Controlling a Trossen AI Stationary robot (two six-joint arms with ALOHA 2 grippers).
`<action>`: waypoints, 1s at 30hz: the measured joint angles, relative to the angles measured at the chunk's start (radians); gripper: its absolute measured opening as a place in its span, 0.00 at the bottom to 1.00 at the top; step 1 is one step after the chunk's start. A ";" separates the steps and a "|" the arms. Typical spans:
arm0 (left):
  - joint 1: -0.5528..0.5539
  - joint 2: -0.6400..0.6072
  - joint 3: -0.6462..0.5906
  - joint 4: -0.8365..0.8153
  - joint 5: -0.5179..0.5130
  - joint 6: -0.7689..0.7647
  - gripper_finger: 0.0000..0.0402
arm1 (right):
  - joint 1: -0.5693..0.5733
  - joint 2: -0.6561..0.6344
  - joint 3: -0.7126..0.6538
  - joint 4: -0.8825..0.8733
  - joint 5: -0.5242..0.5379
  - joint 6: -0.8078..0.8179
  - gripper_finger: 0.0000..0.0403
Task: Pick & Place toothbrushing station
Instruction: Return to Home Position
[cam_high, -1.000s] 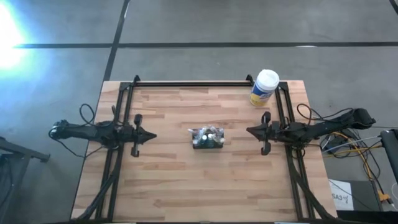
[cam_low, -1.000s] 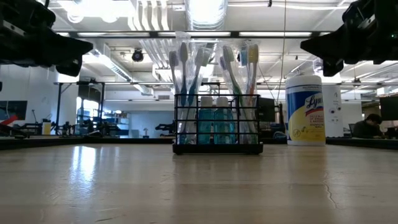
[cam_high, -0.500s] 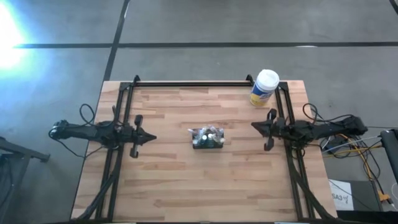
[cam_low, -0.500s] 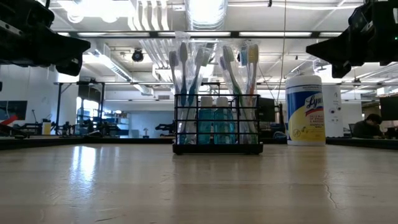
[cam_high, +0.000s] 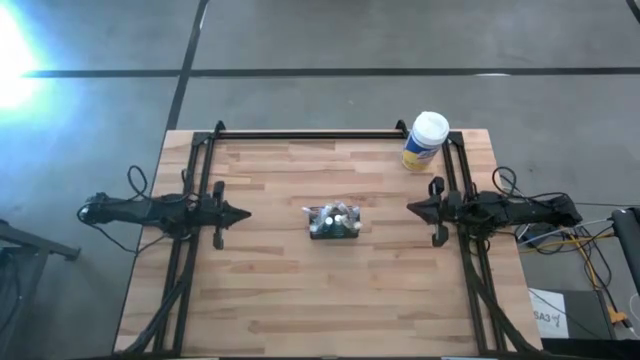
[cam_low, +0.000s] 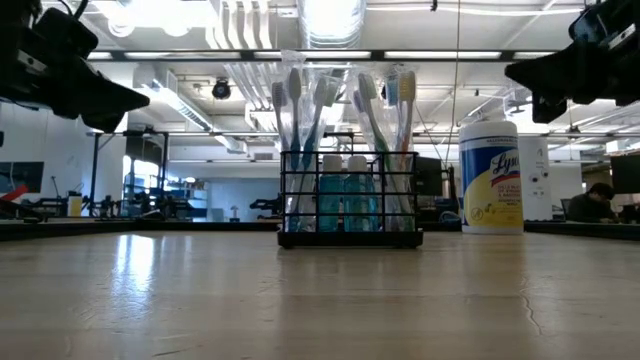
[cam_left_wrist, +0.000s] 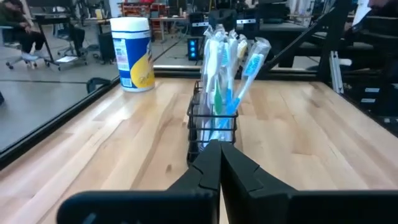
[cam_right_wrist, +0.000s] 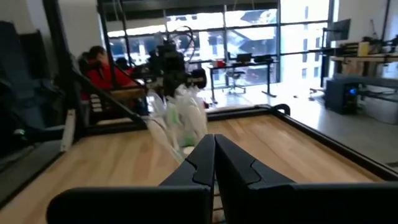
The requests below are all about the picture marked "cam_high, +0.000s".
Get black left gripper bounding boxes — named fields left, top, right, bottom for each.
left=199, top=181, right=252, bottom=250

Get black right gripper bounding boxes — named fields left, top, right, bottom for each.
left=406, top=177, right=464, bottom=247

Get Lysol wipes canister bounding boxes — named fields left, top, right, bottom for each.
left=400, top=110, right=451, bottom=173

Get white paper sheet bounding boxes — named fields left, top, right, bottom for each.
left=528, top=287, right=570, bottom=340

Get black floor box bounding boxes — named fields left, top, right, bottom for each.
left=567, top=289, right=617, bottom=341

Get grey side table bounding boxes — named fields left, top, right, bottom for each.
left=0, top=218, right=82, bottom=360

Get black wire caddy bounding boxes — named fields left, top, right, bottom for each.
left=307, top=203, right=363, bottom=241

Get black aluminium table frame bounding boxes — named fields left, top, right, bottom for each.
left=119, top=119, right=539, bottom=357

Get black stand post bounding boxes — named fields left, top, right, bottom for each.
left=610, top=207, right=640, bottom=296

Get yellow cable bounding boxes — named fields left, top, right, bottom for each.
left=517, top=209, right=629, bottom=326

